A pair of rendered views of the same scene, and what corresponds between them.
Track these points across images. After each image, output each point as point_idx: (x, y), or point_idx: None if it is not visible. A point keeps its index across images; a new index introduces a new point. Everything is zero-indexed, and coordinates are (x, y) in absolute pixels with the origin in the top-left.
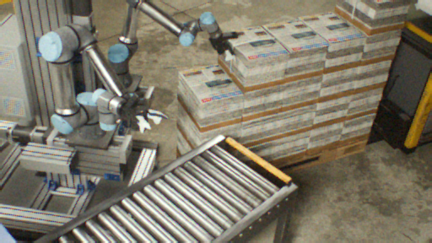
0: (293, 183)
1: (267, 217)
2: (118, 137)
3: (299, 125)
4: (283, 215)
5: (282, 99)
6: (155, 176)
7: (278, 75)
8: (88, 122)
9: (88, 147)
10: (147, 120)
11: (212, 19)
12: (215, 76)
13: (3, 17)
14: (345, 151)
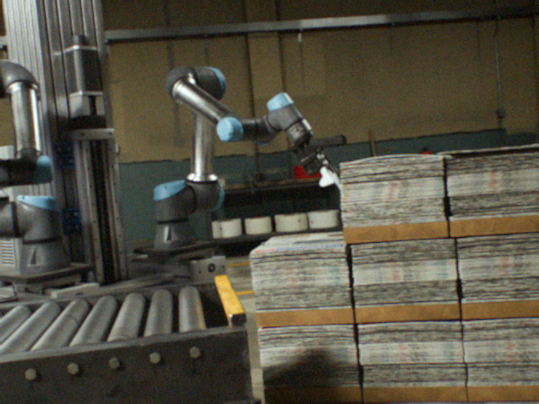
0: (244, 325)
1: (113, 378)
2: (79, 284)
3: (531, 373)
4: None
5: (455, 282)
6: (24, 303)
7: (425, 212)
8: (24, 238)
9: (12, 280)
10: None
11: (281, 100)
12: (326, 237)
13: (249, 300)
14: None
